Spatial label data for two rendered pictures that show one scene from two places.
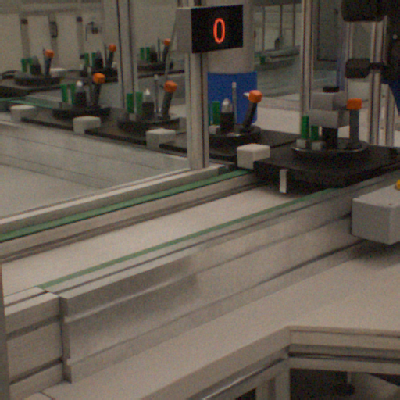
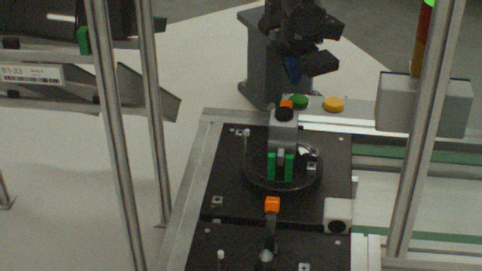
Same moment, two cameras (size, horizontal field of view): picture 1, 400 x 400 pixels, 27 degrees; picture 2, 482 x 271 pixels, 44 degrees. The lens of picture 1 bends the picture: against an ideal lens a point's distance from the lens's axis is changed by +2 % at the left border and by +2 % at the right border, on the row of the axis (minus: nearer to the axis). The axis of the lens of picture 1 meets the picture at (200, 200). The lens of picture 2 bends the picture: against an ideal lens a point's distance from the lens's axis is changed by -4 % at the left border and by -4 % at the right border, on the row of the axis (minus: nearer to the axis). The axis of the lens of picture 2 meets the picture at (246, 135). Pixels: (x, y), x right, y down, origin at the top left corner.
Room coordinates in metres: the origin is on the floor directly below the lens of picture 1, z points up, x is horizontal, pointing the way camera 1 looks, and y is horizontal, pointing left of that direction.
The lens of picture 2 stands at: (2.00, 0.36, 1.68)
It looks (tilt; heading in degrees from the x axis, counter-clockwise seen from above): 38 degrees down; 232
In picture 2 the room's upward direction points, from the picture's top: straight up
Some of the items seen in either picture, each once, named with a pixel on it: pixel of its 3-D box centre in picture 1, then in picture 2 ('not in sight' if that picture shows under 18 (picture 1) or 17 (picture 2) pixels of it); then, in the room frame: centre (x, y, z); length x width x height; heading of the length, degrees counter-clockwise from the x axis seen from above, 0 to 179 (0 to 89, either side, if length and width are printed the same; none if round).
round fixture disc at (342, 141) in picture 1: (329, 149); (282, 165); (1.47, -0.24, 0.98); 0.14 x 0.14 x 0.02
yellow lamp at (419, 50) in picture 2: not in sight; (432, 55); (1.42, -0.02, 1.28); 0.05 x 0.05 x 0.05
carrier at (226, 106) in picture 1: (226, 118); (265, 269); (1.65, -0.06, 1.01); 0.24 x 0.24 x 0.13; 45
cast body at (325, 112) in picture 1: (326, 105); (282, 132); (1.47, -0.23, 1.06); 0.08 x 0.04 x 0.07; 45
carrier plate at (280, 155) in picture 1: (329, 159); (281, 175); (1.47, -0.24, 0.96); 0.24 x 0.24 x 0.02; 45
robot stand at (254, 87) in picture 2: not in sight; (281, 58); (1.22, -0.53, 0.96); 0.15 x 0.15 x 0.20; 82
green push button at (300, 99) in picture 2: not in sight; (298, 102); (1.30, -0.38, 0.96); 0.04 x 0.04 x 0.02
